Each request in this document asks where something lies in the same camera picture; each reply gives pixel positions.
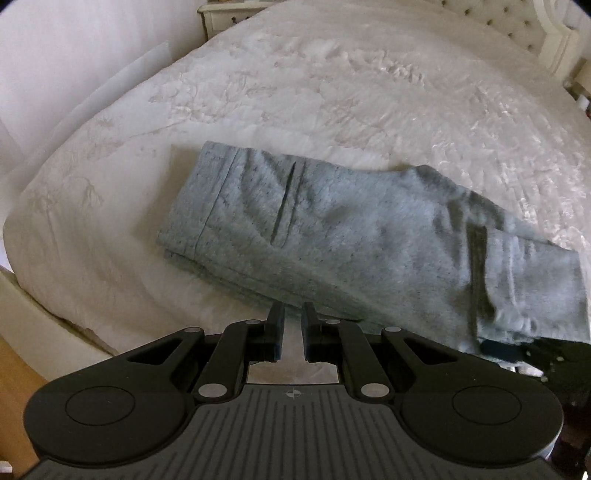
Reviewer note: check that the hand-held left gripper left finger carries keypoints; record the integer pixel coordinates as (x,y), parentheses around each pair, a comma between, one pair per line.
(278,339)

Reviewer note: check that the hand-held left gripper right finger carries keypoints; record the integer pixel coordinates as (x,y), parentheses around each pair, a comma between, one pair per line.
(308,339)

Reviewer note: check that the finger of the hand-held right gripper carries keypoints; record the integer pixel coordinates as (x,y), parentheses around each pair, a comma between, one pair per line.
(501,351)

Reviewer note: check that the grey pants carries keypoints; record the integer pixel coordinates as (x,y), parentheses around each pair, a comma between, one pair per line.
(369,240)

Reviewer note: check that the bed with white embroidered cover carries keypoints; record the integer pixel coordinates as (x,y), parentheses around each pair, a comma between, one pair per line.
(323,92)

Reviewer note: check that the cream tufted headboard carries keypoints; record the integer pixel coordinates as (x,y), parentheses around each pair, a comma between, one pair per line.
(521,23)

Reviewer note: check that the white nightstand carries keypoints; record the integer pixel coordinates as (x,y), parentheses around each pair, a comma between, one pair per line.
(226,14)

